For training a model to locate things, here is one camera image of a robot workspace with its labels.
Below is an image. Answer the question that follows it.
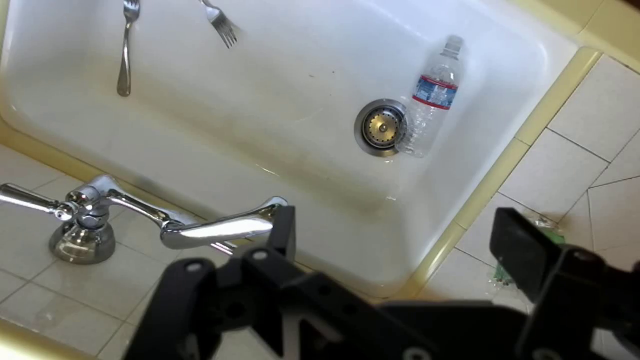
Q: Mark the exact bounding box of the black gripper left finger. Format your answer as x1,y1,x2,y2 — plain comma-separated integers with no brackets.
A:
243,206,296,281

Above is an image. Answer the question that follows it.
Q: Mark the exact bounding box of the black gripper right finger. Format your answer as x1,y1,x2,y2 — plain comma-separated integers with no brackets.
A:
490,209,570,303

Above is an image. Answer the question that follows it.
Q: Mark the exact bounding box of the chrome faucet with nozzle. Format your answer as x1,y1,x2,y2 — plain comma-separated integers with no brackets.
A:
0,176,288,265

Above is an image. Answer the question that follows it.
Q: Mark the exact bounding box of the metal sink drain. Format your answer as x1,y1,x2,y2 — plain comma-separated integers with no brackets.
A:
353,99,406,158

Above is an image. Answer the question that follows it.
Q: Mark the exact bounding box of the white porcelain sink basin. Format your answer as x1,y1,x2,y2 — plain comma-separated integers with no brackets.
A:
1,0,576,292

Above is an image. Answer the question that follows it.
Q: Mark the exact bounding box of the silver fork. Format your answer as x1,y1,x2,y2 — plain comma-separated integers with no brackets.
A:
200,0,237,49

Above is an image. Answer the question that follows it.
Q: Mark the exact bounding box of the silver spoon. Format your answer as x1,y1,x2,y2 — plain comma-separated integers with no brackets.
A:
116,0,141,99

